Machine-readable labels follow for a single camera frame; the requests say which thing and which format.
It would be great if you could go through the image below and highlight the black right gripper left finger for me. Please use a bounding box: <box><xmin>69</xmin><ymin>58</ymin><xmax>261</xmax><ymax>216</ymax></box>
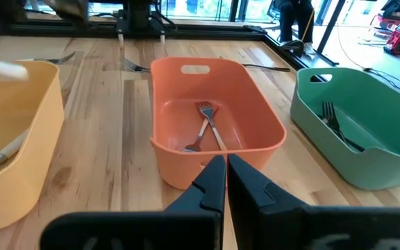
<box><xmin>40</xmin><ymin>155</ymin><xmax>228</xmax><ymax>250</ymax></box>

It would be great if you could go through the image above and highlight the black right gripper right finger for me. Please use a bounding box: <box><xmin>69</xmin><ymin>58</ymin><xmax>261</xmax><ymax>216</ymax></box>
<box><xmin>228</xmin><ymin>153</ymin><xmax>400</xmax><ymax>250</ymax></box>

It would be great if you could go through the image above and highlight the white handled fork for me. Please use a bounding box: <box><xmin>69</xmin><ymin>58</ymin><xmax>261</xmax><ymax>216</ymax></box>
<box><xmin>0</xmin><ymin>127</ymin><xmax>31</xmax><ymax>183</ymax></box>
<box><xmin>121</xmin><ymin>57</ymin><xmax>151</xmax><ymax>74</ymax></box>
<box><xmin>0</xmin><ymin>56</ymin><xmax>30</xmax><ymax>81</ymax></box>

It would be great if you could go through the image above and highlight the black fork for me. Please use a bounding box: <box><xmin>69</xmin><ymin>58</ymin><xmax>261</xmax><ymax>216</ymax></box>
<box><xmin>319</xmin><ymin>101</ymin><xmax>366</xmax><ymax>153</ymax></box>
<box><xmin>241</xmin><ymin>62</ymin><xmax>292</xmax><ymax>73</ymax></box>
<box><xmin>316</xmin><ymin>114</ymin><xmax>360</xmax><ymax>152</ymax></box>

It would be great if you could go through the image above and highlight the orange plastic bin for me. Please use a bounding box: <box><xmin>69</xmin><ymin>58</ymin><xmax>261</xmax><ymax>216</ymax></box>
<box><xmin>149</xmin><ymin>56</ymin><xmax>288</xmax><ymax>191</ymax></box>

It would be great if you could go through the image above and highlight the green plastic bin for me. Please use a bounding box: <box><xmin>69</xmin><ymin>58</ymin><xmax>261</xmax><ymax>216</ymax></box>
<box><xmin>289</xmin><ymin>67</ymin><xmax>400</xmax><ymax>191</ymax></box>

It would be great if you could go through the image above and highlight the yellow plastic bin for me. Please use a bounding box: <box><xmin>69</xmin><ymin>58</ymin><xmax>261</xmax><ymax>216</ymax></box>
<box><xmin>0</xmin><ymin>59</ymin><xmax>65</xmax><ymax>234</ymax></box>

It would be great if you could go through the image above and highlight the black table clamp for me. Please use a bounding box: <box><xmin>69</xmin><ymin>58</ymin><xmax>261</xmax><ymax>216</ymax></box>
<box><xmin>282</xmin><ymin>39</ymin><xmax>306</xmax><ymax>59</ymax></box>

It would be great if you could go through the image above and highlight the person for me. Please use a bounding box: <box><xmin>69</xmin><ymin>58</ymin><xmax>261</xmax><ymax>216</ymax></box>
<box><xmin>276</xmin><ymin>0</ymin><xmax>317</xmax><ymax>55</ymax></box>

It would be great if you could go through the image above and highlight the black floor cable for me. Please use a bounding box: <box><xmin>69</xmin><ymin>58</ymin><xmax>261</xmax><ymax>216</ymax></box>
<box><xmin>359</xmin><ymin>64</ymin><xmax>400</xmax><ymax>100</ymax></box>

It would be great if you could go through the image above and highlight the black aluminium table frame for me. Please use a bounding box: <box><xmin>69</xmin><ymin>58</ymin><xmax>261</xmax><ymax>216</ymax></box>
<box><xmin>0</xmin><ymin>17</ymin><xmax>340</xmax><ymax>69</ymax></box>

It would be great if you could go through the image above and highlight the yellow floor cable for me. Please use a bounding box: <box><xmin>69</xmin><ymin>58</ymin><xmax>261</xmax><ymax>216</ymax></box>
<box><xmin>299</xmin><ymin>8</ymin><xmax>373</xmax><ymax>72</ymax></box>

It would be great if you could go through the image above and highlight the black stand post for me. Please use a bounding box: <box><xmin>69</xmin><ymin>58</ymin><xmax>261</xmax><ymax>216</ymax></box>
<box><xmin>310</xmin><ymin>0</ymin><xmax>347</xmax><ymax>67</ymax></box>

